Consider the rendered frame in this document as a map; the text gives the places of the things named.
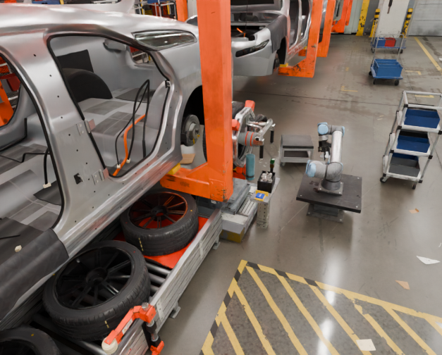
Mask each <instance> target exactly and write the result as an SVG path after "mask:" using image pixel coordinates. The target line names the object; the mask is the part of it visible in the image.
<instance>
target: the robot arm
mask: <svg viewBox="0 0 442 355"><path fill-rule="evenodd" d="M317 126H318V129H317V130H318V134H319V140H320V141H319V146H318V152H319V151H320V152H322V153H321V155H320V157H322V158H323V159H324V161H325V159H326V158H328V162H323V161H313V160H308V162H307V167H306V174H307V175H308V176H309V177H311V178H322V179H323V180H322V182H321V186H322V187H323V188H325V189H327V190H331V191H336V190H339V189H340V186H341V184H340V177H341V174H342V170H343V164H342V163H341V162H340V160H341V149H342V138H343V135H344V133H345V128H344V127H343V126H336V125H327V123H318V124H317ZM328 135H332V144H330V143H328V142H326V141H328V140H327V139H328V138H329V137H328ZM329 147H330V148H331V151H330V148H329ZM330 155H331V157H330ZM329 159H330V160H329Z"/></svg>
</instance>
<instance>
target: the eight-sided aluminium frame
mask: <svg viewBox="0 0 442 355"><path fill-rule="evenodd" d="M247 114H249V121H250V122H254V120H255V117H256V116H255V115H254V113H253V111H252V109H251V108H250V107H244V109H243V110H242V111H241V112H239V113H238V114H237V115H236V117H235V119H236V120H238V121H239V123H240V127H239V130H238V131H236V134H235V130H232V137H233V143H234V154H235V155H233V163H234V164H235V166H237V167H240V168H242V167H244V165H245V164H246V155H247V154H251V152H252V147H250V149H249V152H247V151H248V148H249V146H246V148H245V153H244V154H243V156H242V157H241V158H240V160H239V158H238V136H239V134H240V129H241V126H242V123H243V119H244V118H245V117H246V116H247Z"/></svg>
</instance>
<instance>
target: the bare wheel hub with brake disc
mask: <svg viewBox="0 0 442 355"><path fill-rule="evenodd" d="M196 129H198V130H199V120H198V118H197V116H194V115H190V116H188V117H187V118H186V120H185V122H184V124H183V131H182V133H185V131H186V130H189V131H190V134H189V137H190V143H187V142H184V143H185V145H186V146H189V147H191V146H193V145H194V143H193V139H194V141H195V143H196V141H197V139H198V135H199V133H198V135H196V134H195V130H196Z"/></svg>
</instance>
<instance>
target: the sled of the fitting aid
mask: <svg viewBox="0 0 442 355"><path fill-rule="evenodd" d="M250 190H251V184H249V183H248V184H247V185H246V187H245V188H244V190H243V191H242V193H241V194H240V196H239V197H238V199H237V201H236V202H235V203H231V202H226V203H225V204H224V205H223V207H222V208H221V212H224V213H229V214H231V215H235V214H236V212H237V211H238V209H239V208H240V205H241V204H242V203H243V201H244V199H245V197H246V196H247V194H248V193H249V191H250Z"/></svg>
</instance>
